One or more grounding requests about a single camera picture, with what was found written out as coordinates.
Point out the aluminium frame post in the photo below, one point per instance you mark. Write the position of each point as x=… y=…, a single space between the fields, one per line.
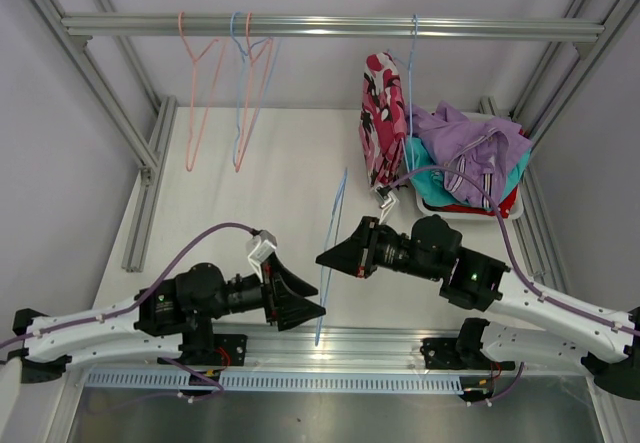
x=553 y=85
x=149 y=153

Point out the white slotted cable duct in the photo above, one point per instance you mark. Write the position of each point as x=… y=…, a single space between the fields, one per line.
x=237 y=381

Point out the right aluminium frame post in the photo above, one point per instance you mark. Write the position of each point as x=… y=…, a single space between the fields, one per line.
x=553 y=85

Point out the pink floral trousers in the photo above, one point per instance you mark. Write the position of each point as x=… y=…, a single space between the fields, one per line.
x=383 y=127

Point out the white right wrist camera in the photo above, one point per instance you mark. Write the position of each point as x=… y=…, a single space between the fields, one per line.
x=387 y=200

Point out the light blue hanger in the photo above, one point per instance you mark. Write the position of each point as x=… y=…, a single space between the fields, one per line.
x=408 y=65
x=239 y=93

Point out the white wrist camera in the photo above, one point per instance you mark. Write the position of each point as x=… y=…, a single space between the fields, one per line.
x=259 y=248
x=387 y=200

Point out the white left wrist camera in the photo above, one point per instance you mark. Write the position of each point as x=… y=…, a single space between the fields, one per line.
x=259 y=248

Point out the left aluminium frame post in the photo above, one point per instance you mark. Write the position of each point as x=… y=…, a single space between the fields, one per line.
x=149 y=153

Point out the pink wire hanger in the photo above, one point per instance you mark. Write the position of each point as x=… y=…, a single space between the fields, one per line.
x=200 y=102

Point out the teal trousers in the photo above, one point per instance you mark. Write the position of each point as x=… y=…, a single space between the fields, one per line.
x=429 y=184

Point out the pink hanger with teal trousers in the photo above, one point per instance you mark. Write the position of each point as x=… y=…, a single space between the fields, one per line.
x=255 y=88

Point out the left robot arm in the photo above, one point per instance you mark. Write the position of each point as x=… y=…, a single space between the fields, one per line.
x=173 y=322

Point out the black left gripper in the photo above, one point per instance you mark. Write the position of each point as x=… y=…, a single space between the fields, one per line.
x=288 y=311

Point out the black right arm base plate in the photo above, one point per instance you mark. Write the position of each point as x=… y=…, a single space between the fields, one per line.
x=440 y=353

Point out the blue hanger with purple trousers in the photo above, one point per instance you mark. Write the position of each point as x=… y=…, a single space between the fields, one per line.
x=332 y=237

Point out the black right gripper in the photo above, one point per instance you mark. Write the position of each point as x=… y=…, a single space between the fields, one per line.
x=357 y=255

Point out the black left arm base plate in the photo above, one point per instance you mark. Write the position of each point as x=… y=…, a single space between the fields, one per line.
x=213 y=349

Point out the aluminium hanging rail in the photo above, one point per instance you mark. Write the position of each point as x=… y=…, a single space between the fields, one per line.
x=263 y=25

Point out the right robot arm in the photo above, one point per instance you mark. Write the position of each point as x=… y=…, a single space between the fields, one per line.
x=562 y=332

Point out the red trousers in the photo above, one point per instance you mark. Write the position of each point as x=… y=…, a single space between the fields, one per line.
x=510 y=208

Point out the purple trousers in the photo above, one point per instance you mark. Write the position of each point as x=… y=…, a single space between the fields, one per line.
x=470 y=148

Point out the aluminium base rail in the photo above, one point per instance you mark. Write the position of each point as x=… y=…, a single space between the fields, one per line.
x=333 y=349

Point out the white plastic mesh basket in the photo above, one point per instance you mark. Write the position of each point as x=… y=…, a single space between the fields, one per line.
x=470 y=210

